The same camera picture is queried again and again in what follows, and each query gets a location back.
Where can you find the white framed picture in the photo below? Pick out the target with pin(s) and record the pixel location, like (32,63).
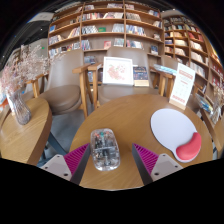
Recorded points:
(117,71)

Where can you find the white mouse pad red rest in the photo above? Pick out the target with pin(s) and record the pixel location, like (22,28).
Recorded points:
(170,128)

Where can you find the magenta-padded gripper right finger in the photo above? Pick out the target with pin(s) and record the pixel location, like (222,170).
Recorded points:
(150,163)

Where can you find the wooden bookshelf with yellow poster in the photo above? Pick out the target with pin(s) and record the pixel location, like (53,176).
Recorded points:
(190,43)

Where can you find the white hanging ceiling panel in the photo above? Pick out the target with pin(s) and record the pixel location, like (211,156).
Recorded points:
(41,16)

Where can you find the stacked blue yellow books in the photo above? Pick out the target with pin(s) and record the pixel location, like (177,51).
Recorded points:
(204,103)

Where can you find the glass vase pink dried flowers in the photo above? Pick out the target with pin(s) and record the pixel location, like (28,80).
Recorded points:
(20,111)

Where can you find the light blue book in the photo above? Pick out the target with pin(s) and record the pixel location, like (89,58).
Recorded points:
(165,69)

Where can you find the red and white sign card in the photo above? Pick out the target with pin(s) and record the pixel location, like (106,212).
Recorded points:
(182,86)

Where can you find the dark book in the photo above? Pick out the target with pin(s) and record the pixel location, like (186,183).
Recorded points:
(140,75)

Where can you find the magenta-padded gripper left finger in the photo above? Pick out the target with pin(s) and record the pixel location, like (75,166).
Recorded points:
(71,163)

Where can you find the transparent computer mouse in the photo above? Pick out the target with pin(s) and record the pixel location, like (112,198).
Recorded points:
(105,150)

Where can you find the large wooden bookshelf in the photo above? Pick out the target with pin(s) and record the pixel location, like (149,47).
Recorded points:
(100,23)

